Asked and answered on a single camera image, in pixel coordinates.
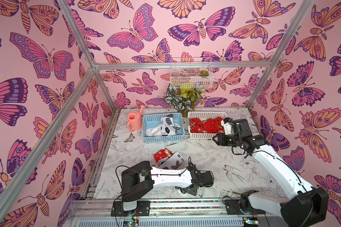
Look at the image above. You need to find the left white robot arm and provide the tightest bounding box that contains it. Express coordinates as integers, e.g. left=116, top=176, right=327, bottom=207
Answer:
left=120, top=161, right=214, bottom=211

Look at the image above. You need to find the small succulent in basket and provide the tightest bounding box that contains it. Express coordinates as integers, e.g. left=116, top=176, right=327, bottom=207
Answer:
left=199, top=70, right=209, bottom=77

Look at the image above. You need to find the red snowflake sock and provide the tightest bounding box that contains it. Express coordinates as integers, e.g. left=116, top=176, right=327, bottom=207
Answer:
left=153, top=148, right=173, bottom=163

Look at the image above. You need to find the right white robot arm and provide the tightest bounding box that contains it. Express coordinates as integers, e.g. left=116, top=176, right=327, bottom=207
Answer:
left=212, top=118, right=329, bottom=227

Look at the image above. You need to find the light blue plastic basket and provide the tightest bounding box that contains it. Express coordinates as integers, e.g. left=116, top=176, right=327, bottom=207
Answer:
left=142, top=113, right=185, bottom=143

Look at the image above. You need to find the white wire wall basket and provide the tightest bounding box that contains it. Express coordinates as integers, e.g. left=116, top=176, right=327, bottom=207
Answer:
left=169, top=61, right=214, bottom=89

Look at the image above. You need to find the potted green leafy plant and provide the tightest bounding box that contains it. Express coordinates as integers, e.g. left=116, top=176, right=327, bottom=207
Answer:
left=165, top=84, right=205, bottom=117

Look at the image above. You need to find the white sock chevron pattern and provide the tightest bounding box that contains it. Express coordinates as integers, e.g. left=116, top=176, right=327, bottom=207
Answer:
left=157, top=152, right=185, bottom=170

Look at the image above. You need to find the white plastic basket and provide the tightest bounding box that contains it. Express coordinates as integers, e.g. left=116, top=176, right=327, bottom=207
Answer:
left=188, top=111, right=227, bottom=140

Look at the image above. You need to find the pink watering can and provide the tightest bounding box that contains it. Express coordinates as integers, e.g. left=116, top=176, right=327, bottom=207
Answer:
left=127, top=105, right=145, bottom=131

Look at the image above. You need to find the plain white sock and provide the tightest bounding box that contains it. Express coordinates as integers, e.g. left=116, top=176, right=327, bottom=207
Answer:
left=145, top=126, right=162, bottom=137

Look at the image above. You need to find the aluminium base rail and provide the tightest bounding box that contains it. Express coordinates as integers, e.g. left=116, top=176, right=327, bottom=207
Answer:
left=65, top=196, right=287, bottom=227

